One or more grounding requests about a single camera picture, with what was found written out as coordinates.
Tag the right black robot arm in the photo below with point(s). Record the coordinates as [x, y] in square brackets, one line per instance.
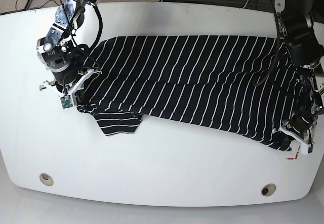
[69, 17]

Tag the table cable grommet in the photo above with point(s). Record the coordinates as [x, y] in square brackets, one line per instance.
[268, 190]
[46, 179]

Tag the left table cable grommet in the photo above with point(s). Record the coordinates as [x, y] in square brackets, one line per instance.
[46, 179]

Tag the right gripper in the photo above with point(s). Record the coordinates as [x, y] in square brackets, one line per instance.
[68, 66]

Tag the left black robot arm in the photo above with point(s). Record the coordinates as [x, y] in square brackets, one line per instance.
[296, 26]

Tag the right table cable grommet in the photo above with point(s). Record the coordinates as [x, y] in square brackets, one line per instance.
[268, 190]

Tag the navy white striped t-shirt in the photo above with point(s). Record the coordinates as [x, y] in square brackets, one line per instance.
[238, 84]

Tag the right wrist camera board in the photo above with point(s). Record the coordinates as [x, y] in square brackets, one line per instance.
[66, 102]

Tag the red tape corner marking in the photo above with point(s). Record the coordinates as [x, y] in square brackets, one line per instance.
[294, 153]

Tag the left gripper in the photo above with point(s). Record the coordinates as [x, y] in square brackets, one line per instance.
[297, 126]

